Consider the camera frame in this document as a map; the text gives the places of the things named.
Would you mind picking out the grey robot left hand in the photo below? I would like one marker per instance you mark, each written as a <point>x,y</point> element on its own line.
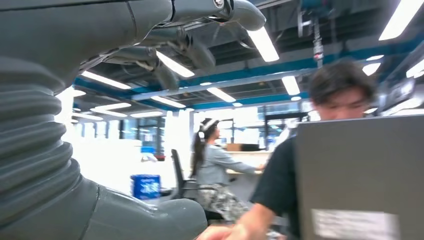
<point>82,30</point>

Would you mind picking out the person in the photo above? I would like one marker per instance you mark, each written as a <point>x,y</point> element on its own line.
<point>278,185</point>
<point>215,172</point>

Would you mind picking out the ceiling light panel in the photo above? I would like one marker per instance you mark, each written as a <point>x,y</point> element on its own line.
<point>402,18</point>
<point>263,44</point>
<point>175,66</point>
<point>106,80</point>
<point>290,85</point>

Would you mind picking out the black office chair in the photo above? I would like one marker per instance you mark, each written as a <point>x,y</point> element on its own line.
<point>180,179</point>

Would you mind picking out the blue box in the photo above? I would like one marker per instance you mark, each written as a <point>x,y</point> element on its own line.
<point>145,187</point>

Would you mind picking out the grey laptop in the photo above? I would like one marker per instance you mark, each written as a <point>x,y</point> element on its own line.
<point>361,179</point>

